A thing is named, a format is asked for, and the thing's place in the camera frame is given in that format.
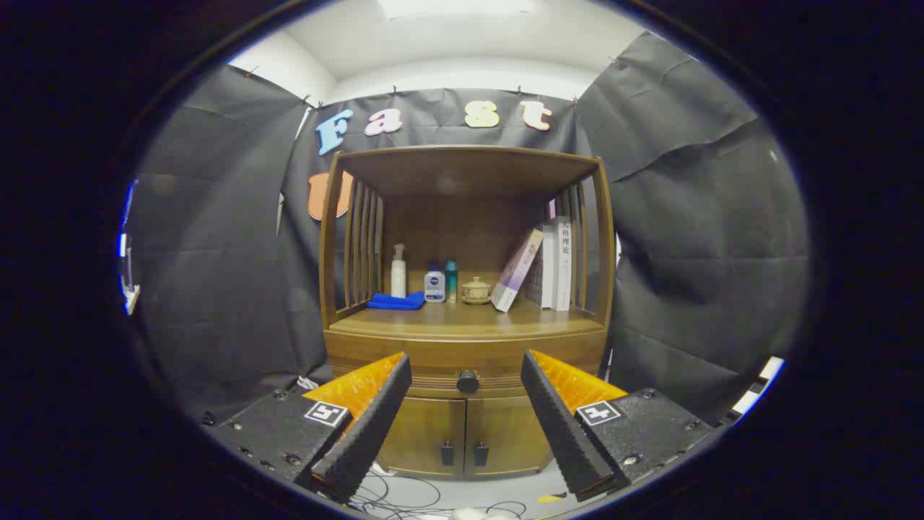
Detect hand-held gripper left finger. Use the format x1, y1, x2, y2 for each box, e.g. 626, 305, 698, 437
204, 352, 413, 504

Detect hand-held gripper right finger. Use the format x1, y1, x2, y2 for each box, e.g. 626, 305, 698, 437
520, 350, 725, 503

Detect wooden drawer with black knob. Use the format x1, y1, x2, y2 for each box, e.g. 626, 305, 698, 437
325, 331, 607, 398

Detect wooden cabinet door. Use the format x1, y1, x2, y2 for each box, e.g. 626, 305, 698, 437
466, 396, 555, 477
377, 396, 467, 477

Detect wooden countertop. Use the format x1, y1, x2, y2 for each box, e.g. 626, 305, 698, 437
330, 289, 603, 339

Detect wooden cabinet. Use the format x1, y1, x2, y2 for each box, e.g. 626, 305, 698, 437
318, 144, 616, 479

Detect blue folded cloth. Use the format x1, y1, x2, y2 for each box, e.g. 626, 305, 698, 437
367, 291, 426, 311

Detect dark patterned book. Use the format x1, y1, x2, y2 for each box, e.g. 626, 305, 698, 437
525, 249, 544, 308

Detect white book with printed spine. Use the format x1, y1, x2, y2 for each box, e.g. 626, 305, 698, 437
554, 217, 573, 312

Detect purple book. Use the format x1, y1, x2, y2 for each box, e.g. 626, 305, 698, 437
491, 228, 544, 313

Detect plain white book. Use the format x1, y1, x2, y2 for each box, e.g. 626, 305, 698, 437
541, 224, 557, 310

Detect black floor cables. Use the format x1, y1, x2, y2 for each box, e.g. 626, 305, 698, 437
357, 469, 528, 519

